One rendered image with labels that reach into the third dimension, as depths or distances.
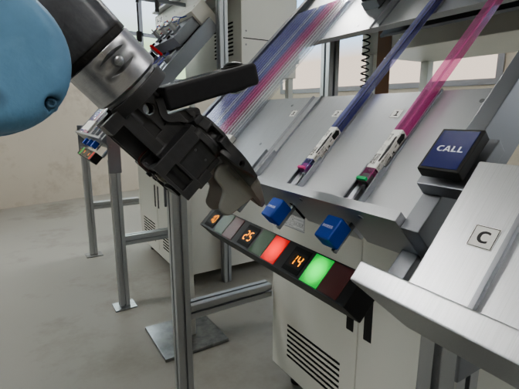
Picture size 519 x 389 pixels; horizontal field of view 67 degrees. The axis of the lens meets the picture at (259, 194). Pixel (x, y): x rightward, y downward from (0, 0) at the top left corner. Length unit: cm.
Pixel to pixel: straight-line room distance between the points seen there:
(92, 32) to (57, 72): 16
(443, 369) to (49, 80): 39
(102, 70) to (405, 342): 73
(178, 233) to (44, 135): 319
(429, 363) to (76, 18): 45
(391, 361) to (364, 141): 53
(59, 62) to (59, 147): 392
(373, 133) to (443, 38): 65
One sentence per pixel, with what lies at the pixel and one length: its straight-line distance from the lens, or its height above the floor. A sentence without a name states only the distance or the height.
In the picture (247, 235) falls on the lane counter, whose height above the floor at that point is 66.
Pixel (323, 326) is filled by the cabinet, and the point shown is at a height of 29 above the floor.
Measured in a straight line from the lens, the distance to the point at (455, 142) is 39.
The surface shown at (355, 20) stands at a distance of 88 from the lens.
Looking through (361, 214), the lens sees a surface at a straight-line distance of 41.
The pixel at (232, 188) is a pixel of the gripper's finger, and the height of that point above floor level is 74.
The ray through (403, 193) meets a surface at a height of 74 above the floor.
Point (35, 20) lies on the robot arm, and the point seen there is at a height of 87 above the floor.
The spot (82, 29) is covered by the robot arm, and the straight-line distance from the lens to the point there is 39.
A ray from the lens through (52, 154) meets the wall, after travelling 414.
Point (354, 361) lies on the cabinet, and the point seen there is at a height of 26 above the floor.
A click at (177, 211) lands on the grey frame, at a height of 59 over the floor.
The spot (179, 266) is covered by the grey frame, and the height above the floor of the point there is 44.
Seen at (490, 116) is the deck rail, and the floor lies 82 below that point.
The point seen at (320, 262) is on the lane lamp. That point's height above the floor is 67.
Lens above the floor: 83
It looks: 12 degrees down
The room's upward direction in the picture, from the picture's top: straight up
